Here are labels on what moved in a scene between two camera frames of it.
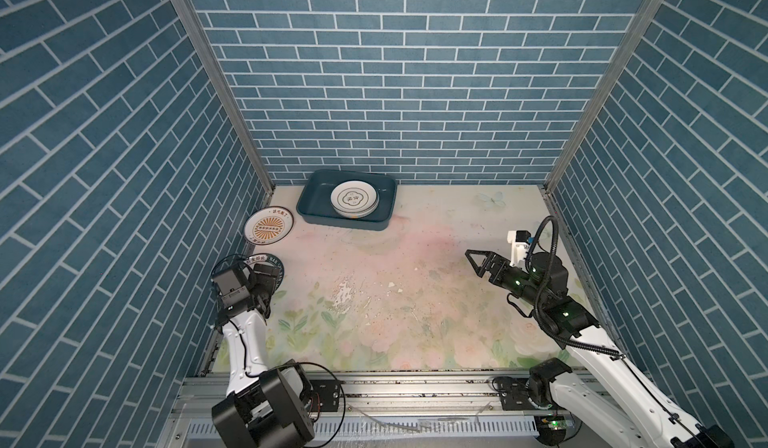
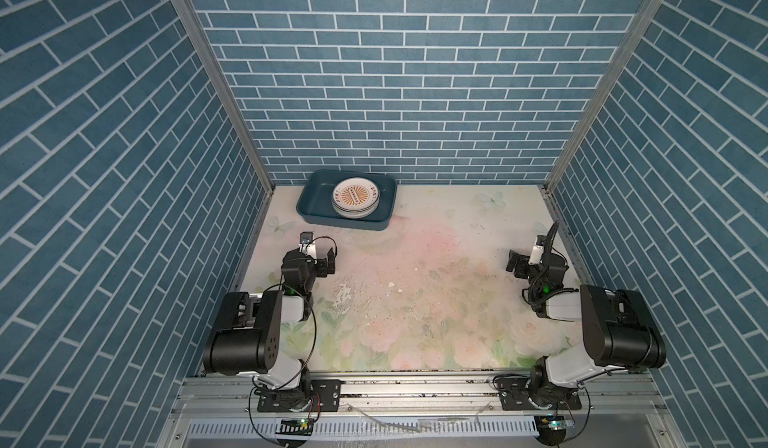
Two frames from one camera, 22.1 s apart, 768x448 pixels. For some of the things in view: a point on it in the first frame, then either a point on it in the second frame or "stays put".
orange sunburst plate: x=268 y=225 -> x=355 y=197
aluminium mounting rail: x=381 y=411 stays put
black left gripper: x=265 y=281 -> x=321 y=269
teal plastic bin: x=347 y=200 stays put
